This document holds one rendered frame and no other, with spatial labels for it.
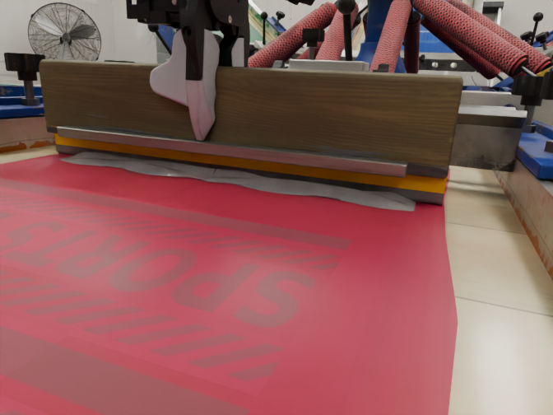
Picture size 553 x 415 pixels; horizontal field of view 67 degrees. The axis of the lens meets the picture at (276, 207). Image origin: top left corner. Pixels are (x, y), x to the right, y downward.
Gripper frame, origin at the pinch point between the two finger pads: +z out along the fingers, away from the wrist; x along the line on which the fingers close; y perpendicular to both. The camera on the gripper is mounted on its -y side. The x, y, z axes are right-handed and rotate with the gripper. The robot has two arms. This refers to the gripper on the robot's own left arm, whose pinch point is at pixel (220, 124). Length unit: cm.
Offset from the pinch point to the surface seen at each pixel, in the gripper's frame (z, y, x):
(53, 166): 4.9, 15.3, 5.4
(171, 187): 4.8, 1.2, 6.1
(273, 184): 4.4, -6.4, 2.1
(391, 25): -17, -6, -66
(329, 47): -11, 6, -59
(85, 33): -37, 321, -312
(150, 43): -37, 326, -421
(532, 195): 2.3, -25.6, 3.2
